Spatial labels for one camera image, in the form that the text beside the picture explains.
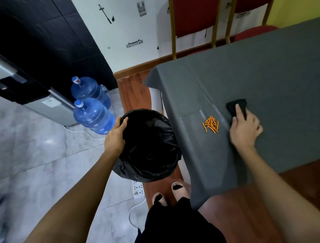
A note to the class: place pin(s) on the person's right hand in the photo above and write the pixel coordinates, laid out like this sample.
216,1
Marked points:
245,132

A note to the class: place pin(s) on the person's left hand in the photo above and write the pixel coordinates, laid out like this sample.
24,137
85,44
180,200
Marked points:
113,141

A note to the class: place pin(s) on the person's right thumb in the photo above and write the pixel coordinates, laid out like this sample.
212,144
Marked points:
233,123

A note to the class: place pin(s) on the person's left thumb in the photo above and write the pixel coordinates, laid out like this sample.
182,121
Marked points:
124,123

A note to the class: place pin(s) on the black cleaning cloth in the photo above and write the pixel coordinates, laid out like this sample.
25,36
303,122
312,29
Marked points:
233,106

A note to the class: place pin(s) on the black bag-lined trash bin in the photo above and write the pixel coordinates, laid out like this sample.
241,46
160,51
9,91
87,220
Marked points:
150,150

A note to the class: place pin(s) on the person's right forearm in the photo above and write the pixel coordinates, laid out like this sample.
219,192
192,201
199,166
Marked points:
280,197

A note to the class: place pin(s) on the person's left forearm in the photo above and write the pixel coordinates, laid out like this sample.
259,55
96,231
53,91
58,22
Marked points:
75,202

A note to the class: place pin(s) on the pile of orange sticks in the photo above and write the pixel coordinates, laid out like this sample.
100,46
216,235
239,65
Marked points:
211,124

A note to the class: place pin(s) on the blue water jug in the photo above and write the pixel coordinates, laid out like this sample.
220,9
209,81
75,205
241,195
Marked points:
96,116
87,89

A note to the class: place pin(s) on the white table leg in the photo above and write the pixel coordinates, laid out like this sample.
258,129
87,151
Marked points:
156,100

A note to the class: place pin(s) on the grey tablecloth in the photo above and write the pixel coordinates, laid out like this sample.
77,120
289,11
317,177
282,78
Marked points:
250,75

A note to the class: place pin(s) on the white power strip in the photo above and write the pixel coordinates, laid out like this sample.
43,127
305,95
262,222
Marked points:
138,189

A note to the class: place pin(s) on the beige slipper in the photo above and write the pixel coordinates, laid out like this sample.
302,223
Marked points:
159,199
180,190

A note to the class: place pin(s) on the grey water dispenser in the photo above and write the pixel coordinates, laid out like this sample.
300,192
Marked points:
37,97

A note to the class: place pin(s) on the person's black trousers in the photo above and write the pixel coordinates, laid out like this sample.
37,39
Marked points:
175,225

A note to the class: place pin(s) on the red chair with gold frame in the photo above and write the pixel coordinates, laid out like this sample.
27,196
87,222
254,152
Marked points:
193,17
250,31

